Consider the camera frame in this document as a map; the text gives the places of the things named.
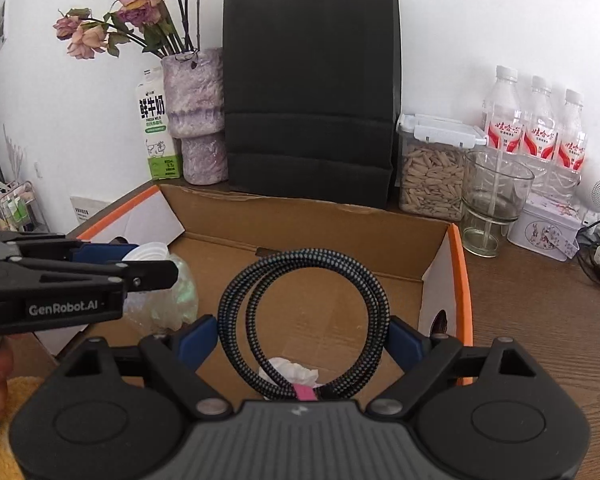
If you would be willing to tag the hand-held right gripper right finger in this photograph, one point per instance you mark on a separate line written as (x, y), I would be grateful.
(405, 338)

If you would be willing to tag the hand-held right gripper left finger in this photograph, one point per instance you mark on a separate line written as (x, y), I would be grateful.
(197, 336)

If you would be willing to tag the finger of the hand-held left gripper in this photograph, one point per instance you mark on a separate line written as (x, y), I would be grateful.
(150, 275)
(100, 253)

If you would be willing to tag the white ribbed plastic cup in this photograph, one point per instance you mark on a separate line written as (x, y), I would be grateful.
(147, 251)

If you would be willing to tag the clear plastic bag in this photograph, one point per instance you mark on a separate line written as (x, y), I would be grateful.
(170, 305)

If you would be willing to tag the red printed cardboard box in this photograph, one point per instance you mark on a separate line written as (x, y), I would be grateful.
(305, 240)

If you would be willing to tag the clear seed container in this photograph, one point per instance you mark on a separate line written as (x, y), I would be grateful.
(430, 180)

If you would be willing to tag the crumpled white tissue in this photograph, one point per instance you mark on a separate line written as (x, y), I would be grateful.
(290, 371)

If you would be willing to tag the yellow towel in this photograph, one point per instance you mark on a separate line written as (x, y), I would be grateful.
(15, 400)

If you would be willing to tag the reed diffuser sticks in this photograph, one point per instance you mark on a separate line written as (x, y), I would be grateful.
(15, 155)

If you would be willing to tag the white green milk carton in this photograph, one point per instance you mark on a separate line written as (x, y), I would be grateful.
(155, 125)

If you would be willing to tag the clear glass cup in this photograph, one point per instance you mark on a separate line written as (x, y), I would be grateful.
(495, 195)

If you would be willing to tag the white printed tin box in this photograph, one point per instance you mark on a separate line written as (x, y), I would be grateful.
(542, 230)

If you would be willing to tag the purple mottled vase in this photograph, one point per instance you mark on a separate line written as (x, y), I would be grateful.
(195, 105)

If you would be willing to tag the black paper bag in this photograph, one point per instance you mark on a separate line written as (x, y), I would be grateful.
(310, 85)

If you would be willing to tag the white wall outlet panel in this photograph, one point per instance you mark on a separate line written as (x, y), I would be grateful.
(87, 207)

